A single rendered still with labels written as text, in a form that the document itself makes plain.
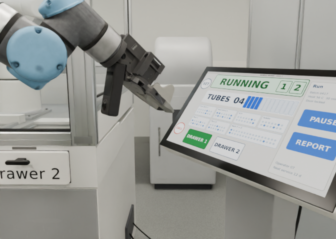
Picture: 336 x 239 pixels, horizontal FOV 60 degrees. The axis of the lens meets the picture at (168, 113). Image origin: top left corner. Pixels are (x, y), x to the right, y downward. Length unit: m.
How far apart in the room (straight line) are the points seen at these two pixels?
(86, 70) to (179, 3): 3.40
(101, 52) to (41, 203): 0.66
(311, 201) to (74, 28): 0.54
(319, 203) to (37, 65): 0.52
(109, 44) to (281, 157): 0.43
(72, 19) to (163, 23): 3.66
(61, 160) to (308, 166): 0.72
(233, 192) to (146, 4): 3.61
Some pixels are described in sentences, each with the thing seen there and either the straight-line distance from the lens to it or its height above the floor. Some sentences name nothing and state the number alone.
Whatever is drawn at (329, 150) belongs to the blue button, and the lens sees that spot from 0.65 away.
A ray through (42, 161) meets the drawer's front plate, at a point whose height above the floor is 0.90.
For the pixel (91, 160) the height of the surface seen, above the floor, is 0.90.
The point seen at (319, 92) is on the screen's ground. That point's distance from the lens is 0.74.
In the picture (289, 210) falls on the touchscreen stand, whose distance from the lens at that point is 0.88.
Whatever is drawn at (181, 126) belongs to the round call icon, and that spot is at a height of 1.02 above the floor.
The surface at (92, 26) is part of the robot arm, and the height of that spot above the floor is 1.28.
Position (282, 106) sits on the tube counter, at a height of 1.11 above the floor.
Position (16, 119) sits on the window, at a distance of 1.07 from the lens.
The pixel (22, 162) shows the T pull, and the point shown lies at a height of 0.91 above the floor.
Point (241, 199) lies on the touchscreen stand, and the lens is 0.87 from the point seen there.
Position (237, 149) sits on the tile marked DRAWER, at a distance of 0.73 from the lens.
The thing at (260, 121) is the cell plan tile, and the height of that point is 1.07.
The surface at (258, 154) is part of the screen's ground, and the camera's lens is 0.70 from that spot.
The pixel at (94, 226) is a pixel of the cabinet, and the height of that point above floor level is 0.66.
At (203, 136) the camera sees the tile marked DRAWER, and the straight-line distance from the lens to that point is 0.81.
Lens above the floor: 1.22
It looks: 10 degrees down
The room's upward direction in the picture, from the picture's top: straight up
